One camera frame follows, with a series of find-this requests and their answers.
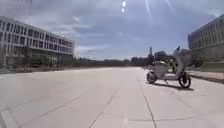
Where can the white building with window rows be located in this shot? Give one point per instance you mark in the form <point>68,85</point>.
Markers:
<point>30,41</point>

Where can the white motor scooter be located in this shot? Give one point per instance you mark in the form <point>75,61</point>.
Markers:
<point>161,71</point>

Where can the pale stone slab plaza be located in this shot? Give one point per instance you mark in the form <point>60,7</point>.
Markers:
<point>100,96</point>

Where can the grey building with window grid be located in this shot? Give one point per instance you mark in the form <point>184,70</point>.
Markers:
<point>208,40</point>

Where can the low stone ledge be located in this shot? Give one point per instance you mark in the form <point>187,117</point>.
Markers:
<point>208,77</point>

